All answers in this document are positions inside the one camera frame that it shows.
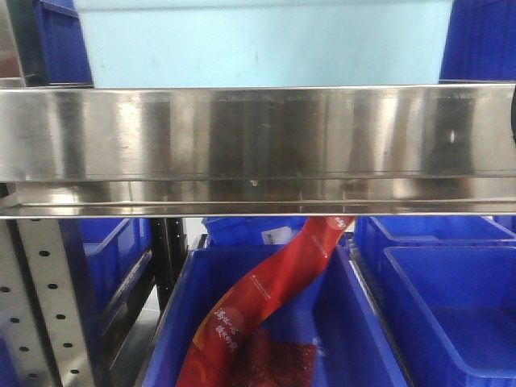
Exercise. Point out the blue bin behind lower right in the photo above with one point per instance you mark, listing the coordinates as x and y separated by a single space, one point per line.
374 233

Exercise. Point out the blue bin holding red package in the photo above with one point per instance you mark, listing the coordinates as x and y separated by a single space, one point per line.
328 335

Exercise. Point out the red snack package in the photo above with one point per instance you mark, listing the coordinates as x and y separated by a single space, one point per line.
256 296

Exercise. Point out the blue bin lower left far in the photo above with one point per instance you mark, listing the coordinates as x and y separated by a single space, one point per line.
112 246

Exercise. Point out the blue bin lower right front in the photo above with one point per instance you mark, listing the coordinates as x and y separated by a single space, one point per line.
452 313

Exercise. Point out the perforated steel shelf post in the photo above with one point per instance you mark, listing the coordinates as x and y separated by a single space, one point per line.
27 355

